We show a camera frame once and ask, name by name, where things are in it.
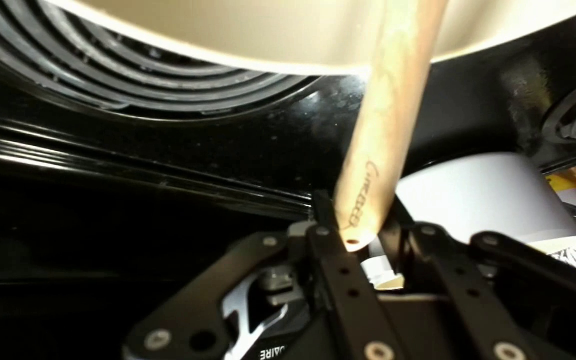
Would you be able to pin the black electric stove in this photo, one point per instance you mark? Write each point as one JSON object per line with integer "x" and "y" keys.
{"x": 105, "y": 217}

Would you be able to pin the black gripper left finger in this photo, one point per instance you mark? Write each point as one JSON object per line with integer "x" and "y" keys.
{"x": 295, "y": 295}

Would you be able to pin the rear right coil burner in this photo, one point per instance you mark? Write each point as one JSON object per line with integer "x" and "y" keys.
{"x": 76, "y": 62}

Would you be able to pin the cream frying pan wooden handle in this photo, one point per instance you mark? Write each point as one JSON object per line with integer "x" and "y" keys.
{"x": 306, "y": 37}

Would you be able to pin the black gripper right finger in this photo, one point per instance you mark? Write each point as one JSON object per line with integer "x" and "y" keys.
{"x": 491, "y": 298}

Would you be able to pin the wooden spoon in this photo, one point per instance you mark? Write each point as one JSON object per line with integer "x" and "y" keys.
{"x": 386, "y": 119}

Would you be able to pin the cream pot with handles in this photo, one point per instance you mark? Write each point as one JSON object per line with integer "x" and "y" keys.
{"x": 491, "y": 192}

